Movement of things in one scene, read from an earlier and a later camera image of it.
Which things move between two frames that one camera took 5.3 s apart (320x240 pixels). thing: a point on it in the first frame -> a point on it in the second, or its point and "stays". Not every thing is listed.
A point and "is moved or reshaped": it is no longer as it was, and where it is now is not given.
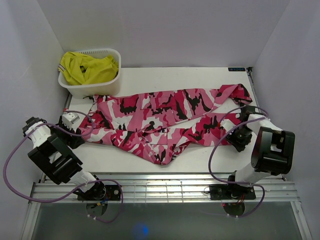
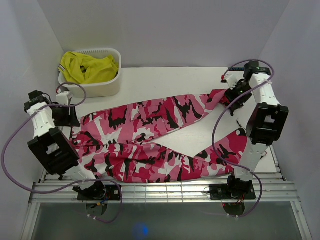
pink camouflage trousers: [157, 123] is moved or reshaped
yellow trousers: [79, 69] stays
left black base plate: [99, 192] stays
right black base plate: [228, 192] stays
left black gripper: [74, 142] -> [70, 120]
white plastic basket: [107, 87] stays
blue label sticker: [236, 69] stays
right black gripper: [238, 144] -> [231, 94]
